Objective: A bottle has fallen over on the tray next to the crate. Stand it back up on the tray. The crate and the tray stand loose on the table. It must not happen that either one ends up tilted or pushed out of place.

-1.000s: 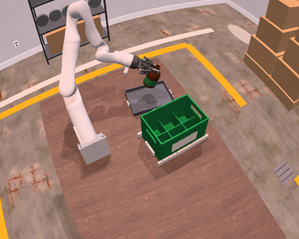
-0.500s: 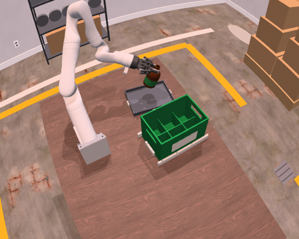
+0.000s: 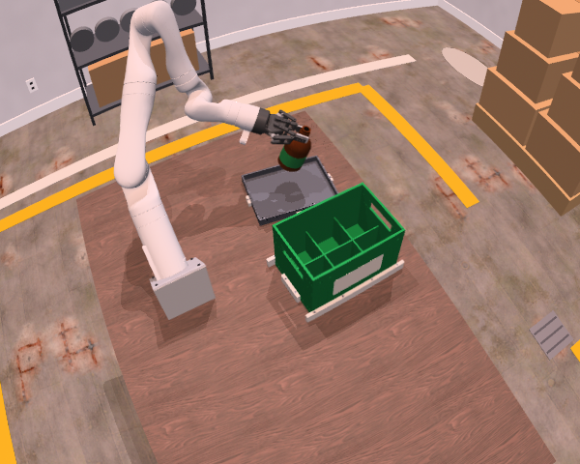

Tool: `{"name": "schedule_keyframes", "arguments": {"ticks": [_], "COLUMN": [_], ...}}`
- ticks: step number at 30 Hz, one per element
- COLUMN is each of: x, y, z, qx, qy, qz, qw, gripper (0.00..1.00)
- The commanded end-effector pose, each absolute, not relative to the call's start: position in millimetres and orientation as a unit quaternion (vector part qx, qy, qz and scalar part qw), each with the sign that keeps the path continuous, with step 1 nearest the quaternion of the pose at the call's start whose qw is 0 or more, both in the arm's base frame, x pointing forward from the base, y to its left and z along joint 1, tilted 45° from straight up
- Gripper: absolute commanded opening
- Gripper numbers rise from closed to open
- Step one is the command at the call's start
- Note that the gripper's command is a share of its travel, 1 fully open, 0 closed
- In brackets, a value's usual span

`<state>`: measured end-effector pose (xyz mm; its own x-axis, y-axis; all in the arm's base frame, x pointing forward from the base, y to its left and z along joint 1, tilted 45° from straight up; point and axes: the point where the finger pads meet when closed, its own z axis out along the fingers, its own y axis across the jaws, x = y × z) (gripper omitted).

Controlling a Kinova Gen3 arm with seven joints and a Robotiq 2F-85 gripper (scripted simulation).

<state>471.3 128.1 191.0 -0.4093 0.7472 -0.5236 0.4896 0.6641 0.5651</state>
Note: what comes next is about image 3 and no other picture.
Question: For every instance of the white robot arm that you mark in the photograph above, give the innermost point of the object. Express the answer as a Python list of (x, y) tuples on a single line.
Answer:
[(131, 171)]

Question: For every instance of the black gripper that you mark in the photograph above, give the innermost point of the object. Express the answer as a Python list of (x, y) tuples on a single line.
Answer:
[(275, 126)]

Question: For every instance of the brown bottle with green label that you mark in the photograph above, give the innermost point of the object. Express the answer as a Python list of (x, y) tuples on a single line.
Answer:
[(292, 156)]

